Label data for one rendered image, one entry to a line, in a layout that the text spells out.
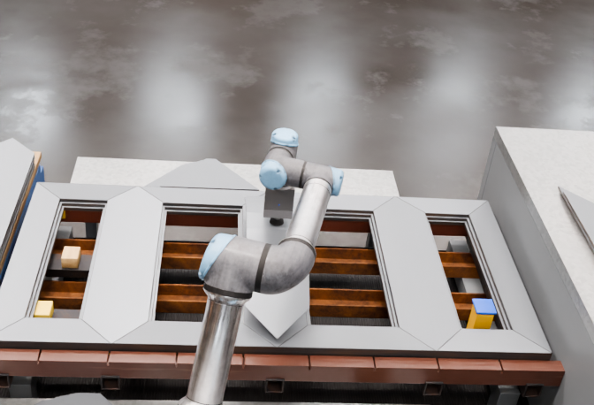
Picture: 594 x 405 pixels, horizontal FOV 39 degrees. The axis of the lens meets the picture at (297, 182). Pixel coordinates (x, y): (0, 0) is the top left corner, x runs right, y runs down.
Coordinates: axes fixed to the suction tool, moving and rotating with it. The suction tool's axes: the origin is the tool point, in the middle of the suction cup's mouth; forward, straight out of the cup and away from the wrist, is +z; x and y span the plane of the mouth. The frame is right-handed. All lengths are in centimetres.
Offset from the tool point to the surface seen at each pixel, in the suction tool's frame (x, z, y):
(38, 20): -350, 99, 162
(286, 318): 28.7, 10.5, -4.0
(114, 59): -300, 99, 101
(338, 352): 33.4, 17.3, -18.8
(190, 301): 4.6, 28.5, 24.3
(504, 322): 17, 18, -69
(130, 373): 41, 23, 37
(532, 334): 23, 16, -76
